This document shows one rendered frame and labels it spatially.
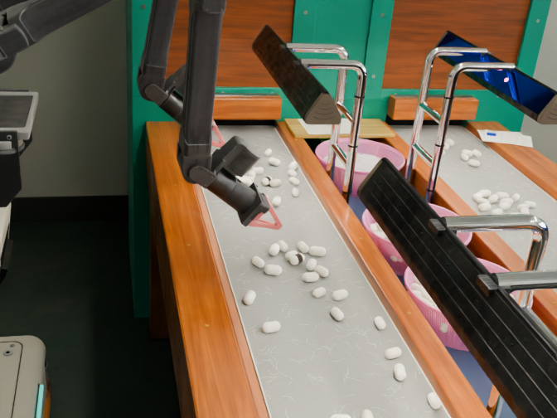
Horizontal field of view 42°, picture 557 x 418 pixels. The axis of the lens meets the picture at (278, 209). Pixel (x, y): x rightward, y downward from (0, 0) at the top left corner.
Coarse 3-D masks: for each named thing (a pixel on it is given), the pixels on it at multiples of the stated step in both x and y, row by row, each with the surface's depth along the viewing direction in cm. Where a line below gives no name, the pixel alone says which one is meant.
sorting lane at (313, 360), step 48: (288, 192) 195; (240, 240) 170; (288, 240) 172; (336, 240) 173; (240, 288) 151; (288, 288) 153; (336, 288) 154; (288, 336) 138; (336, 336) 139; (384, 336) 140; (288, 384) 125; (336, 384) 126; (384, 384) 127
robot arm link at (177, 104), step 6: (174, 90) 181; (168, 96) 180; (174, 96) 180; (180, 96) 182; (162, 102) 180; (168, 102) 180; (174, 102) 180; (180, 102) 181; (162, 108) 181; (168, 108) 180; (174, 108) 181; (180, 108) 181; (174, 114) 182
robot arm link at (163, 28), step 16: (160, 0) 166; (176, 0) 167; (160, 16) 168; (160, 32) 170; (144, 48) 173; (160, 48) 172; (144, 64) 173; (160, 64) 173; (144, 80) 174; (160, 80) 175; (144, 96) 176
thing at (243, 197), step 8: (240, 184) 152; (232, 192) 150; (240, 192) 151; (248, 192) 152; (256, 192) 155; (224, 200) 152; (232, 200) 151; (240, 200) 152; (248, 200) 152; (256, 200) 153; (240, 208) 153; (248, 208) 153; (256, 208) 151; (240, 216) 154; (248, 216) 151; (248, 224) 152
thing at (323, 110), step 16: (272, 32) 198; (256, 48) 202; (272, 48) 192; (288, 48) 184; (272, 64) 186; (288, 64) 177; (288, 80) 172; (304, 80) 164; (288, 96) 168; (304, 96) 160; (320, 96) 153; (304, 112) 156; (320, 112) 155; (336, 112) 155
